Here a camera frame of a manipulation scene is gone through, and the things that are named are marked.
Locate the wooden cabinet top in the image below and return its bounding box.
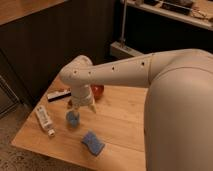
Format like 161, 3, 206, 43
0, 0, 66, 26

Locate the white bottle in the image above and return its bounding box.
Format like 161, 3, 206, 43
35, 105, 55, 136

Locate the metal shelf frame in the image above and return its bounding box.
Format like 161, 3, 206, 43
110, 0, 213, 59

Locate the blue cup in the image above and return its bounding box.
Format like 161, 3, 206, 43
66, 111, 80, 127

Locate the black and white marker box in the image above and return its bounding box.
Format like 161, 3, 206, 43
47, 89, 71, 102

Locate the blue sponge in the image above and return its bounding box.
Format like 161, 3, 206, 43
82, 131, 105, 156

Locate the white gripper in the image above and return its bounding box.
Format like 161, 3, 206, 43
71, 85, 96, 113

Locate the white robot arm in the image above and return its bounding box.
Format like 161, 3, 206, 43
59, 49, 213, 171

